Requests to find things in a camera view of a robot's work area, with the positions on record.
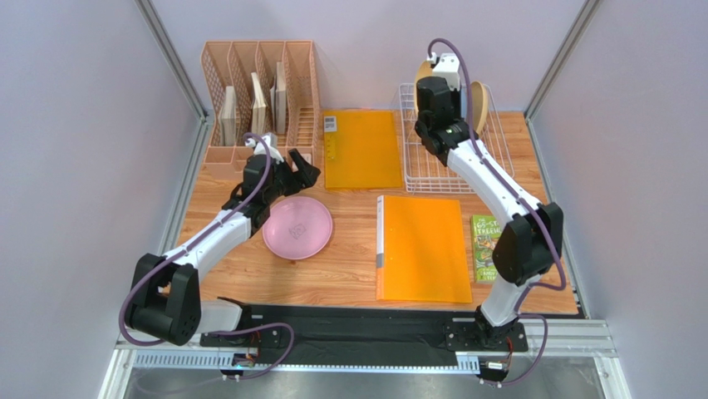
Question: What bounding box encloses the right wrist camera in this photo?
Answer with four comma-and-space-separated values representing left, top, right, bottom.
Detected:
427, 52, 461, 91

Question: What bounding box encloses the translucent orange document folder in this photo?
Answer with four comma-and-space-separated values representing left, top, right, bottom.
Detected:
323, 110, 403, 190

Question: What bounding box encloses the left beige book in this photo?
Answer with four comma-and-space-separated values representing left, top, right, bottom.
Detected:
219, 86, 237, 147

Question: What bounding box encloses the white wire dish rack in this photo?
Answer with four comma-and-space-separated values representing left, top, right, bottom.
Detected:
393, 81, 515, 195

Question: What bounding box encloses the middle beige book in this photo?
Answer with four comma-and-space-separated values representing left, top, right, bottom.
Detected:
251, 72, 267, 135

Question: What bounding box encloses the tan wooden plate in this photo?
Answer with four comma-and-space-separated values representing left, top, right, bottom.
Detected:
470, 81, 489, 135

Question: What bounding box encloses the green treehouse book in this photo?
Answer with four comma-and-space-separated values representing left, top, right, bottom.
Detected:
470, 214, 502, 283

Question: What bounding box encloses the aluminium frame post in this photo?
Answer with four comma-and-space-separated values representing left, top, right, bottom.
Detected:
524, 0, 602, 122
135, 0, 210, 123

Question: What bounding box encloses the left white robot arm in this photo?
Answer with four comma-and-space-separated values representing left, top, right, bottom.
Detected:
119, 149, 321, 347

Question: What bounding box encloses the yellow beige plate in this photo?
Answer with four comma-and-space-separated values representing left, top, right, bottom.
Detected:
413, 61, 434, 85

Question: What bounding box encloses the right beige book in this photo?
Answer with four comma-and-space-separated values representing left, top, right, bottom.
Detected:
271, 62, 288, 135

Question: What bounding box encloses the pink plastic file organizer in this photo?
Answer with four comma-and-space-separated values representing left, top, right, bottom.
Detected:
201, 40, 322, 180

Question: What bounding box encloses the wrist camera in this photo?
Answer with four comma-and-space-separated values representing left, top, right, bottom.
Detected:
244, 132, 284, 164
427, 52, 461, 91

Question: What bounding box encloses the aluminium front rail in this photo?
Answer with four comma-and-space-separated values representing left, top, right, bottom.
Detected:
99, 312, 631, 398

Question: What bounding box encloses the pink plate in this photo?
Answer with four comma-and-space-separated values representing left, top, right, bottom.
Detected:
261, 196, 333, 260

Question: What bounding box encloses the black base mat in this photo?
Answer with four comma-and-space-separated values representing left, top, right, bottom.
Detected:
193, 304, 543, 368

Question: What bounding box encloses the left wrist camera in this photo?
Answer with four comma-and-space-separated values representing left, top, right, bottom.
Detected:
244, 132, 284, 164

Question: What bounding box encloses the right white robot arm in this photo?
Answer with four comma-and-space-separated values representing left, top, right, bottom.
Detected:
415, 76, 563, 349

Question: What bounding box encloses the right aluminium frame post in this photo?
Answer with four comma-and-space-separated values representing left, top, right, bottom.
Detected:
524, 0, 602, 122

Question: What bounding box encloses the left aluminium frame post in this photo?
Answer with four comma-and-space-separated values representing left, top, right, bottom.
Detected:
135, 0, 210, 123

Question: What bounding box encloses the blue grey plate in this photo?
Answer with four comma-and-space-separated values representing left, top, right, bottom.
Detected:
460, 83, 469, 122

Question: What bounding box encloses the beige book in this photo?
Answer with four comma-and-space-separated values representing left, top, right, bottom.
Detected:
219, 86, 237, 147
251, 72, 267, 135
271, 62, 288, 135

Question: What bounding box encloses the orange ring binder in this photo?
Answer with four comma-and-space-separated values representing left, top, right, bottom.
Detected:
376, 195, 473, 303

